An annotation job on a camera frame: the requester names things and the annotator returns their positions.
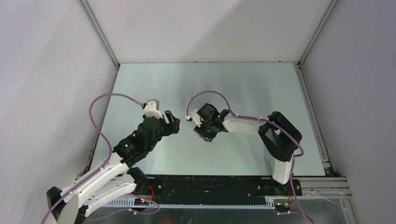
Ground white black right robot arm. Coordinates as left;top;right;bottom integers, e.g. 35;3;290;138
186;103;302;195

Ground aluminium frame post right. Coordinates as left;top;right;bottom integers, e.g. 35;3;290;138
298;0;340;68

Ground aluminium right side rail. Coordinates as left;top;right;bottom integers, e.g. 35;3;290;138
294;62;334;177

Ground white slotted cable duct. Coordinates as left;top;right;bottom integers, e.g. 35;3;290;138
102;197;275;210

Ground aluminium frame post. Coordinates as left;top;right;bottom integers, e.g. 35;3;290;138
78;0;120;70
298;0;340;68

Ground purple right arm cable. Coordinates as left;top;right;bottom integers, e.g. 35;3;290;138
186;90;314;224

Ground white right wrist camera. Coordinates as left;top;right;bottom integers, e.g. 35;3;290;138
185;109;202;127

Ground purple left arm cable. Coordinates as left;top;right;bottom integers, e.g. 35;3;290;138
40;93;145;224

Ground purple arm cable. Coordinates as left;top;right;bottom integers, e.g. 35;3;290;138
186;90;314;224
40;93;145;224

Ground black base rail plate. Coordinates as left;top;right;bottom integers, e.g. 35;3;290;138
134;175;302;205

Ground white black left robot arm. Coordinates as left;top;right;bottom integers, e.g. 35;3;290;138
46;111;180;224

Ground aluminium frame post left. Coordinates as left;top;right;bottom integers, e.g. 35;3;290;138
78;0;120;70

